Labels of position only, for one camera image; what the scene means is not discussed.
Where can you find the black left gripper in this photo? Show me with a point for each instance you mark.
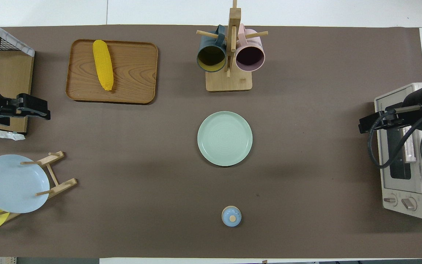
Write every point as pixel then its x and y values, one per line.
pixel 31 106

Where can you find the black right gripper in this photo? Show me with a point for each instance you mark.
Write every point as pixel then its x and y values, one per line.
pixel 376 121

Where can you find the cream toaster oven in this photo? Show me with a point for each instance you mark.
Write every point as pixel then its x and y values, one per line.
pixel 416 183

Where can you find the light green plate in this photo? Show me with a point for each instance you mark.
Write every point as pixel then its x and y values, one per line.
pixel 225 138

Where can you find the light blue plate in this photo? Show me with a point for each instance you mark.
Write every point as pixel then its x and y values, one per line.
pixel 13 183

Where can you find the wooden plate rack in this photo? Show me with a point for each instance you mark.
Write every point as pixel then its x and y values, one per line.
pixel 62 185

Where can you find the brown wooden tray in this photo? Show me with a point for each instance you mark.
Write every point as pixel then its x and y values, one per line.
pixel 134 73

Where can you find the brown table mat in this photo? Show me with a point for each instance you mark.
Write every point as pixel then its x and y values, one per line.
pixel 141 165

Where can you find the pink mug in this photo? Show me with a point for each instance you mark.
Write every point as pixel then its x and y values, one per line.
pixel 250 58

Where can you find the wooden mug rack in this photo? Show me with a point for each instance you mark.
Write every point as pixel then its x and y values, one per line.
pixel 229 82

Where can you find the dark blue mug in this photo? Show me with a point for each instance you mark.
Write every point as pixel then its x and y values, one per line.
pixel 211 58

